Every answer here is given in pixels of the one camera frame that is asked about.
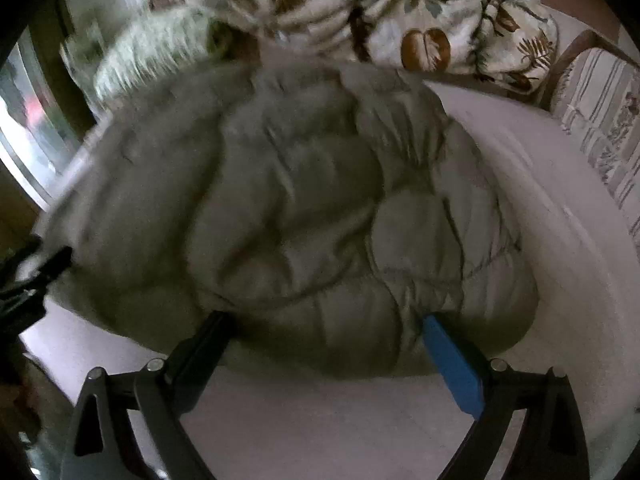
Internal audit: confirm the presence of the grey puffer jacket fur hood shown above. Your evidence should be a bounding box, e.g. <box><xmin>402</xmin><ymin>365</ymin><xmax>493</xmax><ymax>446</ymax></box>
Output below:
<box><xmin>37</xmin><ymin>7</ymin><xmax>541</xmax><ymax>378</ymax></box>

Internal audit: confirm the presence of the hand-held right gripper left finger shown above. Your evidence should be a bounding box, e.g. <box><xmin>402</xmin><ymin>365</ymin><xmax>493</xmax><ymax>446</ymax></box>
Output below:
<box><xmin>60</xmin><ymin>311</ymin><xmax>236</xmax><ymax>480</ymax></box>

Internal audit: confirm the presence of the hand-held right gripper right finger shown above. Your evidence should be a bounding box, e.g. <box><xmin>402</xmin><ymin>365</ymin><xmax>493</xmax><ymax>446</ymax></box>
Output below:
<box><xmin>421</xmin><ymin>313</ymin><xmax>592</xmax><ymax>480</ymax></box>

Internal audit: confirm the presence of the striped pillow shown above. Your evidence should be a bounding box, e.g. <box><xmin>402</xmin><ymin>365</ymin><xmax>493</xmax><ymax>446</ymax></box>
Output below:
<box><xmin>550</xmin><ymin>47</ymin><xmax>640</xmax><ymax>248</ymax></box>

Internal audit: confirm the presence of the leaf print blanket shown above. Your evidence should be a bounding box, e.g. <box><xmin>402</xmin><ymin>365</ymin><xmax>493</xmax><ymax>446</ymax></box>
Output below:
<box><xmin>150</xmin><ymin>0</ymin><xmax>560</xmax><ymax>96</ymax></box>

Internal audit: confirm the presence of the window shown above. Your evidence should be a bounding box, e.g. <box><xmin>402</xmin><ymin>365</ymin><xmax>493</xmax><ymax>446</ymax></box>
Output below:
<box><xmin>0</xmin><ymin>40</ymin><xmax>86</xmax><ymax>211</ymax></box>

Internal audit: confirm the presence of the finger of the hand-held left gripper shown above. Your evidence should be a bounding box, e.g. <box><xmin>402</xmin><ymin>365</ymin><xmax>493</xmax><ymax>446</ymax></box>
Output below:
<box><xmin>0</xmin><ymin>284</ymin><xmax>50</xmax><ymax>342</ymax></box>
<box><xmin>10</xmin><ymin>242</ymin><xmax>74</xmax><ymax>287</ymax></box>

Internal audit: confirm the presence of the brown wooden headboard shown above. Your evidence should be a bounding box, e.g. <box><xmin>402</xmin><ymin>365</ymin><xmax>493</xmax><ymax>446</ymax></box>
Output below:
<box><xmin>540</xmin><ymin>0</ymin><xmax>626</xmax><ymax>106</ymax></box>

